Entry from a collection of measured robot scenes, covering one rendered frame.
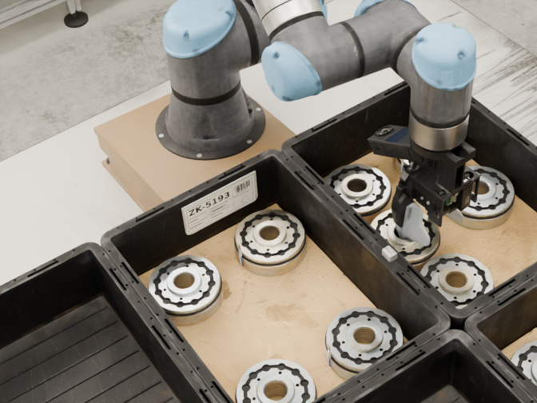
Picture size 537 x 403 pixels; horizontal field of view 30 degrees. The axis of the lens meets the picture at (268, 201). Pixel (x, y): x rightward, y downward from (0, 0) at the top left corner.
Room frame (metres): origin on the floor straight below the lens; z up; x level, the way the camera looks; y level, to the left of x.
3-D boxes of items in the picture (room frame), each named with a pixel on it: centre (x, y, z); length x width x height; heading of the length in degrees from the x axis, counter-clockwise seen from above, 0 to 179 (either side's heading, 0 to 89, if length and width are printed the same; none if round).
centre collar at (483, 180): (1.01, -0.31, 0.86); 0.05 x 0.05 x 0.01
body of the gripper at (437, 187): (0.93, -0.23, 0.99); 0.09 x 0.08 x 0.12; 35
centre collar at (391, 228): (0.94, -0.19, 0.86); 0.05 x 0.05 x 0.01
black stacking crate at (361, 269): (0.82, 0.01, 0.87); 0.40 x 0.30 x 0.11; 31
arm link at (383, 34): (1.03, -0.17, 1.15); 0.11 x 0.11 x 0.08; 24
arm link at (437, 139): (0.94, -0.23, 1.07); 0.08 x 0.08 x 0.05
